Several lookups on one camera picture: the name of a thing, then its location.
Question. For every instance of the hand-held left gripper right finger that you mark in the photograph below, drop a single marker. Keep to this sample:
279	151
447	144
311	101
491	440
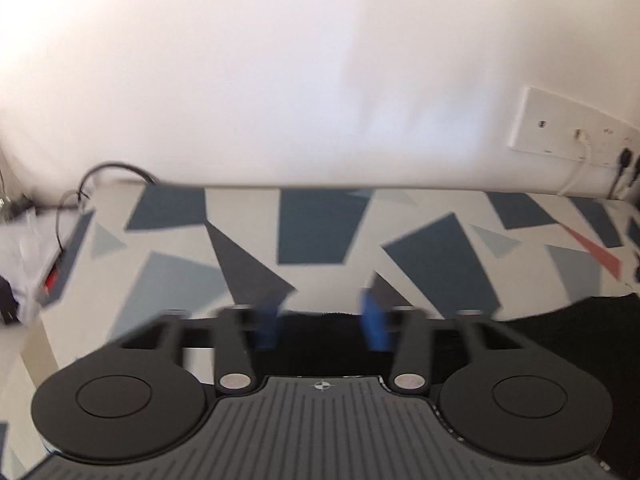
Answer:
375	325

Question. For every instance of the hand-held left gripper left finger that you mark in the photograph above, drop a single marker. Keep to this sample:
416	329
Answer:
267	325

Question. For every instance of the black garment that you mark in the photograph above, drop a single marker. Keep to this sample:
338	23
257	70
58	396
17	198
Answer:
565	330

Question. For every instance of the crumpled clear plastic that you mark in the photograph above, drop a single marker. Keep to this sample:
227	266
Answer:
25	255

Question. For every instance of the black adapter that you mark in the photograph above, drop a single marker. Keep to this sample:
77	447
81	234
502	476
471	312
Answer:
7	305

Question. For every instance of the black plug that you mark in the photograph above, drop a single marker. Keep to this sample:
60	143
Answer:
637	165
625	157

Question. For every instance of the white wall socket panel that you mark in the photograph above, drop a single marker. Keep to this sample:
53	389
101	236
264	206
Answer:
540	120

